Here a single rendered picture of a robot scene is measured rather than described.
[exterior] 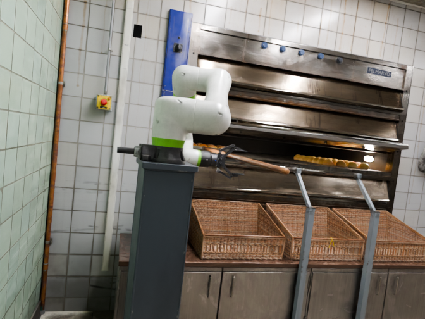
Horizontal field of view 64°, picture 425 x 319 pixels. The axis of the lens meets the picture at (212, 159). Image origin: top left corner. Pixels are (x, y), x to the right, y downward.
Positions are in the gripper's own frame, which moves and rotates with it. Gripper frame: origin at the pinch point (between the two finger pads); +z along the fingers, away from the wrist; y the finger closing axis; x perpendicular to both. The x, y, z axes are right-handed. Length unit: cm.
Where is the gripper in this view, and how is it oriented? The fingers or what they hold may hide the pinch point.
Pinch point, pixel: (243, 162)
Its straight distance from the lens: 197.0
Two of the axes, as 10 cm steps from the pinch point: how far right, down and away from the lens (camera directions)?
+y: -1.1, 9.9, 0.5
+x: 2.5, 0.8, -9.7
